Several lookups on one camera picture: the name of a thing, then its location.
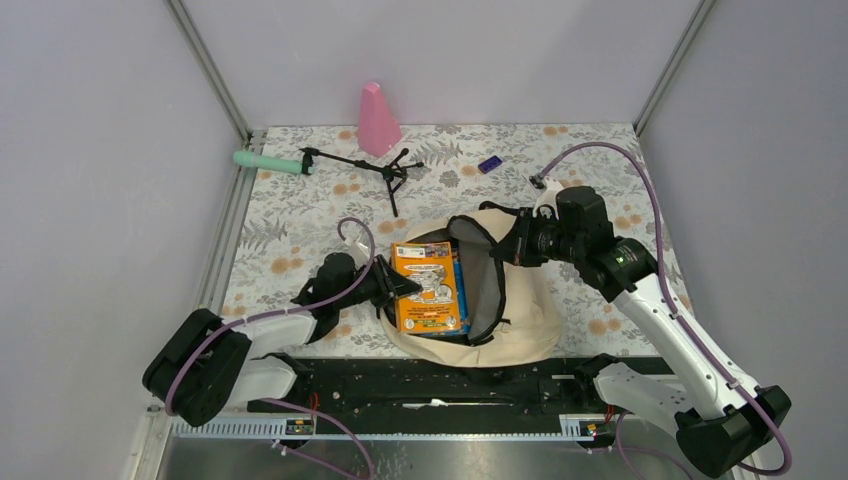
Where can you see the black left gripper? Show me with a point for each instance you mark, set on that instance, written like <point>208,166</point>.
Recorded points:
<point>390,283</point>

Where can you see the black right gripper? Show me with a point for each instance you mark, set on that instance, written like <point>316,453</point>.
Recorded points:
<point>515,247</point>

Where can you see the orange booklet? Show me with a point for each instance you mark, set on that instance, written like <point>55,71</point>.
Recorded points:
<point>434,310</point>

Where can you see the blue booklet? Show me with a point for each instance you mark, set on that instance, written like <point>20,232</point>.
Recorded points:
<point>461,293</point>

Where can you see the black compass tool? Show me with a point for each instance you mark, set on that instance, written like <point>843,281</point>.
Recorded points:
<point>394,174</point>

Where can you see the green tube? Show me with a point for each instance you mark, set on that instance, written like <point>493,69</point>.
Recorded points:
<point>250,159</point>

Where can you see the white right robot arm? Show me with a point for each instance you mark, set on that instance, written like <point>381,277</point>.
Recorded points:
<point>719,415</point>

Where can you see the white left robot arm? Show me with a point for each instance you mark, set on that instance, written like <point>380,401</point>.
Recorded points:
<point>210,364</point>

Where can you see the small purple box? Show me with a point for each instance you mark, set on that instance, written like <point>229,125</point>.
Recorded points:
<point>490,164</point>

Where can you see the pink cone-shaped object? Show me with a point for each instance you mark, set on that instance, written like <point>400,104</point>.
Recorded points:
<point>378,129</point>

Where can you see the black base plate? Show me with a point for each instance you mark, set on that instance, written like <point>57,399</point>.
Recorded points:
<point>415,397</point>

